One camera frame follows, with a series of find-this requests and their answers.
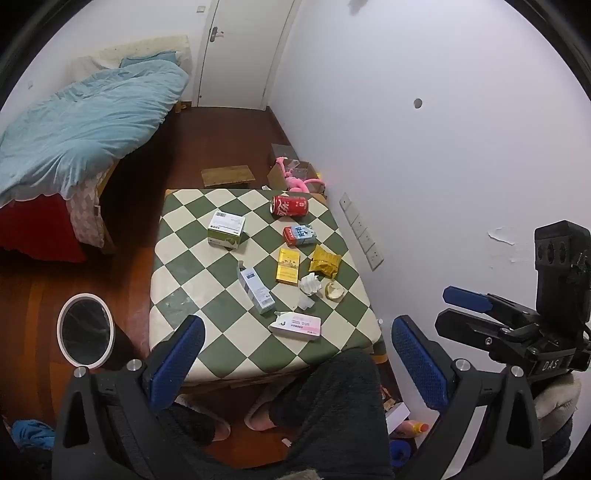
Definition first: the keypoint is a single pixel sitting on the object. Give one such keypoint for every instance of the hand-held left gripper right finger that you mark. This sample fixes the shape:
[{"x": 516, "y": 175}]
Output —
[{"x": 420, "y": 369}]

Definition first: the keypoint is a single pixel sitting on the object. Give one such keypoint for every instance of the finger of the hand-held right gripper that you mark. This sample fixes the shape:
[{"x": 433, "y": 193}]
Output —
[
  {"x": 466, "y": 297},
  {"x": 471, "y": 330}
]

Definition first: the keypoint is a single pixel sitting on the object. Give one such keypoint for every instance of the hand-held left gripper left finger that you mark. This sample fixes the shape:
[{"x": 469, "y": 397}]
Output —
[{"x": 178, "y": 364}]

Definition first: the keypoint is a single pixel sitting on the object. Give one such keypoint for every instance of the white rimmed black trash bin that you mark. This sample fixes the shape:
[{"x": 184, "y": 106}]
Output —
[{"x": 85, "y": 330}]

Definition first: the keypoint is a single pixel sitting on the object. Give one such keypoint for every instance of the green and white box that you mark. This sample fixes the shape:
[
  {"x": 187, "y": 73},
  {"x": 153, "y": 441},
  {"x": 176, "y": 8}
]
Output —
[{"x": 226, "y": 228}]

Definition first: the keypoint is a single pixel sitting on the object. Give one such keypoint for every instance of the blue and red milk carton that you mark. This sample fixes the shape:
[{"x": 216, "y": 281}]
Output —
[{"x": 300, "y": 235}]

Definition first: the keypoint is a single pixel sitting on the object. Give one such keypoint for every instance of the person's right forearm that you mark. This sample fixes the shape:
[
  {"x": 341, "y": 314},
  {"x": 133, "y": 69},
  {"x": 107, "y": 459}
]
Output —
[{"x": 558, "y": 406}]

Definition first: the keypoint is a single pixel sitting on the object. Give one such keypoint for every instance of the small white box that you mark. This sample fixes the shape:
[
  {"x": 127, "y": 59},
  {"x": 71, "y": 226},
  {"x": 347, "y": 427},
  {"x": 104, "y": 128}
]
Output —
[{"x": 397, "y": 415}]

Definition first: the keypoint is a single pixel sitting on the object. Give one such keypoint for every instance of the orange bottle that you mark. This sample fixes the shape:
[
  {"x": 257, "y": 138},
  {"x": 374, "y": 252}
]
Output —
[{"x": 411, "y": 428}]

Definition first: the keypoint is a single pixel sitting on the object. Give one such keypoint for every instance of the person's left leg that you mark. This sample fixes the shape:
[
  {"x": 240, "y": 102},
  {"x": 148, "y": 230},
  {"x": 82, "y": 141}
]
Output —
[{"x": 189, "y": 424}]

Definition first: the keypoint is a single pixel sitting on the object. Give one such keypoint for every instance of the person's leg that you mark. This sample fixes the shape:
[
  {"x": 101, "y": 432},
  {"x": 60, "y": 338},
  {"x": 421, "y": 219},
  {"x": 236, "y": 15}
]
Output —
[
  {"x": 189, "y": 424},
  {"x": 332, "y": 415}
]

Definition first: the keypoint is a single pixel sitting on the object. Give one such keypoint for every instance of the pink slipper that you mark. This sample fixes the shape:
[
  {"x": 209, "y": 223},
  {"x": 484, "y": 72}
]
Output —
[
  {"x": 221, "y": 427},
  {"x": 258, "y": 415}
]

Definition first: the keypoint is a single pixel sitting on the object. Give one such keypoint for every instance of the green checkered table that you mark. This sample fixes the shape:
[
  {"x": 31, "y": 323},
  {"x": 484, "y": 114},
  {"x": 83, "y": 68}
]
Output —
[{"x": 198, "y": 286}]

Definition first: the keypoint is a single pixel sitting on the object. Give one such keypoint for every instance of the blue round object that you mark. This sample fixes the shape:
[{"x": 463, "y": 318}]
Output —
[{"x": 399, "y": 452}]

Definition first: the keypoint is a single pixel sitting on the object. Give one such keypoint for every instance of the person's right leg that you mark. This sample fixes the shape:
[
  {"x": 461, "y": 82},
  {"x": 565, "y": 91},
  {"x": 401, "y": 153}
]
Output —
[{"x": 332, "y": 415}]

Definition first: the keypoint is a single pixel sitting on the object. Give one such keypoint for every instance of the tall white and blue box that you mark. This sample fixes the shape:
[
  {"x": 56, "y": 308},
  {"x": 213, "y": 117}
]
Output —
[{"x": 256, "y": 288}]

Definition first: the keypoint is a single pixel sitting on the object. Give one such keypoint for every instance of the crumpled cream paper cup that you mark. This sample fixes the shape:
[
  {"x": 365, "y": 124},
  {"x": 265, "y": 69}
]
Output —
[{"x": 334, "y": 291}]

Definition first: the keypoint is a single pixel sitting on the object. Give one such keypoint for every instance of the pink and white box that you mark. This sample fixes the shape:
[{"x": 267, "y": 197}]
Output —
[{"x": 298, "y": 325}]

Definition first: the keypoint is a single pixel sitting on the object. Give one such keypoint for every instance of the clear plastic wrapper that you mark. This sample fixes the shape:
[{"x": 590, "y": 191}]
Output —
[{"x": 304, "y": 303}]

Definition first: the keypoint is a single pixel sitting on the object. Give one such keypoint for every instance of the crumpled white tissue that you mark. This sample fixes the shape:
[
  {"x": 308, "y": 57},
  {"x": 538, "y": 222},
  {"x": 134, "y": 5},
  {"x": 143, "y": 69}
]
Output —
[{"x": 310, "y": 284}]

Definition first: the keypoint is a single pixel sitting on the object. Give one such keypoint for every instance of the yellow snack packet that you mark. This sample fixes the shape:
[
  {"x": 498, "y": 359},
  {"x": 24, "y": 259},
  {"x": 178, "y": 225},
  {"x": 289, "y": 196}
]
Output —
[{"x": 324, "y": 263}]

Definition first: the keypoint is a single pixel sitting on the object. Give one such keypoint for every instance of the yellow flat box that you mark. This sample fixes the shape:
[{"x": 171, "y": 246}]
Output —
[{"x": 287, "y": 266}]

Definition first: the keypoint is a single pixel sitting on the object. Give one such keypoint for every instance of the blue cloth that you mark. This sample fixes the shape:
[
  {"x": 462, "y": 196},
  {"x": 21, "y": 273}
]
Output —
[{"x": 32, "y": 434}]

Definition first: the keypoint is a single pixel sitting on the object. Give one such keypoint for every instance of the patterned grey cloth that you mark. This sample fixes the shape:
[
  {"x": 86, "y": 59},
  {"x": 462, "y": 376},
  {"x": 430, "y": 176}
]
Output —
[{"x": 85, "y": 212}]

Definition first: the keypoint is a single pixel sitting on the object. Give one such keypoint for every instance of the red soda can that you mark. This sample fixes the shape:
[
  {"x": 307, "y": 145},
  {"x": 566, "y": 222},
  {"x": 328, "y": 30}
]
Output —
[{"x": 291, "y": 206}]

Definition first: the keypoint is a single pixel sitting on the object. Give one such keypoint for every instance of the flat cardboard piece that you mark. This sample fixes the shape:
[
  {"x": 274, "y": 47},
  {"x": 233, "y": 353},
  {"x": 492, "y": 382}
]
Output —
[{"x": 228, "y": 175}]

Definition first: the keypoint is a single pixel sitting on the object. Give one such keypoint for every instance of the red bed sheet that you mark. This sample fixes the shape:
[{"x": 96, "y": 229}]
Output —
[{"x": 37, "y": 226}]

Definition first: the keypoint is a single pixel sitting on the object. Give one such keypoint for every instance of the pink plush toy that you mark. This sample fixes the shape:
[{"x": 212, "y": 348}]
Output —
[{"x": 295, "y": 182}]

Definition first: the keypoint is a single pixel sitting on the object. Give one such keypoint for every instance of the brown cardboard box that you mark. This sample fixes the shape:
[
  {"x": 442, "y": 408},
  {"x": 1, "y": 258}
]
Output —
[{"x": 276, "y": 177}]

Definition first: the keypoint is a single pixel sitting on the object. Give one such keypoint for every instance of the clear plastic box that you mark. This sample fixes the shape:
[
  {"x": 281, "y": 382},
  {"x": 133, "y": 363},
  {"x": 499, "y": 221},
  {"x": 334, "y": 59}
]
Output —
[{"x": 281, "y": 152}]

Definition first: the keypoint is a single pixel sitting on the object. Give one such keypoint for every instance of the light blue blanket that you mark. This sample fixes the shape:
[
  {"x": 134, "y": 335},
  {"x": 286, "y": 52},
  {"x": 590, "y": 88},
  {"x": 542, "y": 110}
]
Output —
[{"x": 83, "y": 120}]

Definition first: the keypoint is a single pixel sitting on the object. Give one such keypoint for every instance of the white door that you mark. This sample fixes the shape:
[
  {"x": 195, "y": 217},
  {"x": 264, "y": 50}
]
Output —
[{"x": 240, "y": 55}]

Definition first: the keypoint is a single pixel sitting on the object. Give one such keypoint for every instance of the cream pillow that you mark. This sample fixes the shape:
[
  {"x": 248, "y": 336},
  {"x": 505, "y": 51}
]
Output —
[{"x": 138, "y": 48}]

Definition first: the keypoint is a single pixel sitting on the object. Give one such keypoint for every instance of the white wall socket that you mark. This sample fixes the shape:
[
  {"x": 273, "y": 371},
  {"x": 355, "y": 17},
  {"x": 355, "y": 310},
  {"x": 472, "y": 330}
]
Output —
[
  {"x": 356, "y": 220},
  {"x": 375, "y": 259},
  {"x": 345, "y": 201},
  {"x": 366, "y": 240}
]

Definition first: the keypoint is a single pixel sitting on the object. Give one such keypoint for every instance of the wooden bed frame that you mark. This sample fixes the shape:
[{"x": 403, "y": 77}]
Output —
[{"x": 108, "y": 230}]

